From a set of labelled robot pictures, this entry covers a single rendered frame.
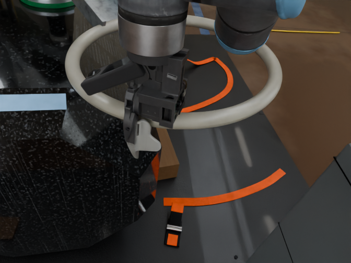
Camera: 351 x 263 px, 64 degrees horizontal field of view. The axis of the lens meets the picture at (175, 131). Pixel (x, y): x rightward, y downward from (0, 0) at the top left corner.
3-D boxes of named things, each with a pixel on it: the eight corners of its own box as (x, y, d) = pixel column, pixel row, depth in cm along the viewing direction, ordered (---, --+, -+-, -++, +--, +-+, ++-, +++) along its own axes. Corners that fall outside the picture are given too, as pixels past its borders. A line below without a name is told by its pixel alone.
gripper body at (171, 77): (171, 133, 44) (178, 65, 36) (121, 120, 46) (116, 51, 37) (184, 106, 50) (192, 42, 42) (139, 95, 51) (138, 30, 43)
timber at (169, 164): (176, 177, 154) (179, 164, 145) (155, 181, 151) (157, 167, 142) (162, 137, 173) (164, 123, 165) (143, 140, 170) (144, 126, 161)
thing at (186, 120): (28, 51, 66) (24, 39, 64) (178, 10, 92) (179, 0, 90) (166, 179, 41) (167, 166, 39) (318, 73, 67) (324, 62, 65)
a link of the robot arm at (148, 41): (105, 17, 34) (136, -5, 41) (108, 54, 37) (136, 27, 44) (175, 32, 33) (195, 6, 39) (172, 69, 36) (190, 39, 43)
